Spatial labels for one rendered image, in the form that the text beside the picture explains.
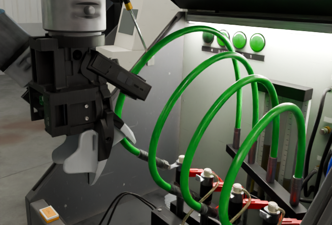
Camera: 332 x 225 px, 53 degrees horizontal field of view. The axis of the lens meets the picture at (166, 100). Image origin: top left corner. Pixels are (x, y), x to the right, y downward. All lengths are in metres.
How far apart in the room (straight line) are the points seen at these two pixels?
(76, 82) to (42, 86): 0.04
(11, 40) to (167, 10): 3.27
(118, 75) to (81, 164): 0.13
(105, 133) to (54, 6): 0.16
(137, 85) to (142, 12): 3.17
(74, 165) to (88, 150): 0.03
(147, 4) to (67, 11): 3.27
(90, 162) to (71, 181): 0.56
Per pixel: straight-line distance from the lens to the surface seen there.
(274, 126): 0.74
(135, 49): 3.63
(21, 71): 0.58
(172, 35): 0.68
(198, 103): 1.11
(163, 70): 1.09
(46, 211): 0.93
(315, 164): 0.91
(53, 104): 0.40
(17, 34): 0.58
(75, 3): 0.40
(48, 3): 0.41
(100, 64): 0.43
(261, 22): 0.90
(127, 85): 0.46
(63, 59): 0.41
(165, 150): 1.20
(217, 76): 1.04
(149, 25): 3.68
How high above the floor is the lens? 1.47
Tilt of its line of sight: 16 degrees down
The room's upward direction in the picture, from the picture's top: 2 degrees clockwise
